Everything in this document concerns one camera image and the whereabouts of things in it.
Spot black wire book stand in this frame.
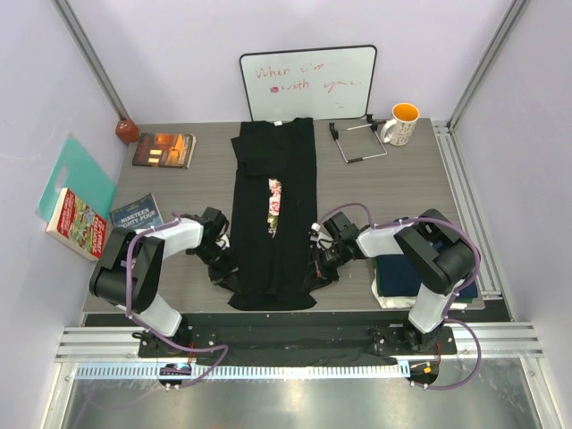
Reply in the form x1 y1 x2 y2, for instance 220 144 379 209
328 114 388 164

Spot red brown die block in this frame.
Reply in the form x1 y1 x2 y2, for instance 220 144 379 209
115 120 140 144

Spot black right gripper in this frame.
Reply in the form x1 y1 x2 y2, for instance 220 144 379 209
303 240 349 293

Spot white mug orange inside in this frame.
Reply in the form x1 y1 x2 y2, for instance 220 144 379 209
379 103 420 147

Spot small whiteboard with red writing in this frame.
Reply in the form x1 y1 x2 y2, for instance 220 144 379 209
239 45 377 122

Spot teal plastic cutting board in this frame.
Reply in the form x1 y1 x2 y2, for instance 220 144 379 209
36 134 116 223

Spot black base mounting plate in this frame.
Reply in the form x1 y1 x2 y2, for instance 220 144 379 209
138 311 458 358

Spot red white cover book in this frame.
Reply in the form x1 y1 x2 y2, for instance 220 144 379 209
46 188 107 261

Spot blue cover book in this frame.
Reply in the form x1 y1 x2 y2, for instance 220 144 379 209
110 193 164 229

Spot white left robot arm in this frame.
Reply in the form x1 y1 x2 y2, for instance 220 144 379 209
89 207 239 357

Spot white folded t shirt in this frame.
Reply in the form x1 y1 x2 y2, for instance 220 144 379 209
371 280 473 310

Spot black t shirt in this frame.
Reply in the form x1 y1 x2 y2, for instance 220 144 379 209
229 118 317 311

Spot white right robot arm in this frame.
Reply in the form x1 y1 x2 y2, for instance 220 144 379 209
304 209 481 353

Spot orange brown cover book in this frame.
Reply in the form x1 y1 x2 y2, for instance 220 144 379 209
132 133 197 169

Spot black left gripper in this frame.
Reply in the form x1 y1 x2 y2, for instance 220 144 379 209
191 243 242 294

